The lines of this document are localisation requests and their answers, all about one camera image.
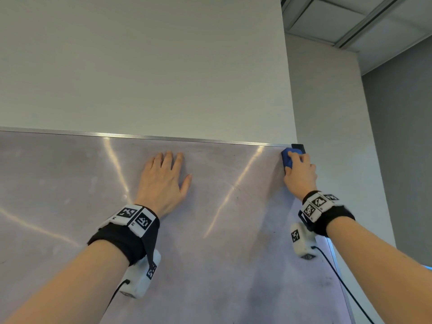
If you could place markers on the person's right hand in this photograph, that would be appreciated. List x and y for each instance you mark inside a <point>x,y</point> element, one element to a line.
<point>300,178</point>

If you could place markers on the person's left hand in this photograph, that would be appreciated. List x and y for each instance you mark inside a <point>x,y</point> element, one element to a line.
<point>160,188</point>

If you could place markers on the blue whiteboard eraser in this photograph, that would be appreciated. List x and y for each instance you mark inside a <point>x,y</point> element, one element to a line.
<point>287,158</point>

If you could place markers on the white whiteboard with wavy lines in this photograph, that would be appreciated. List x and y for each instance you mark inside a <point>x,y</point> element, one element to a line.
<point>168,232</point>

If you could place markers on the person's left forearm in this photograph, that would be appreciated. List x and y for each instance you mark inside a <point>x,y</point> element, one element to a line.
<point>67,286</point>

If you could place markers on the person's right forearm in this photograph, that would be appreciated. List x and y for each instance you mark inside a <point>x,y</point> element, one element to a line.
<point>384,269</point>

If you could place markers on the black wristband with marker tags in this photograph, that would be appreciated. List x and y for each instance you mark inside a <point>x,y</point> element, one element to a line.
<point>325,210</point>
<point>130,231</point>

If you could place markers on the white wrist camera unit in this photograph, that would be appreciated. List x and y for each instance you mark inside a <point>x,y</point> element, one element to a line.
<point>302,241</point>
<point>140,278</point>

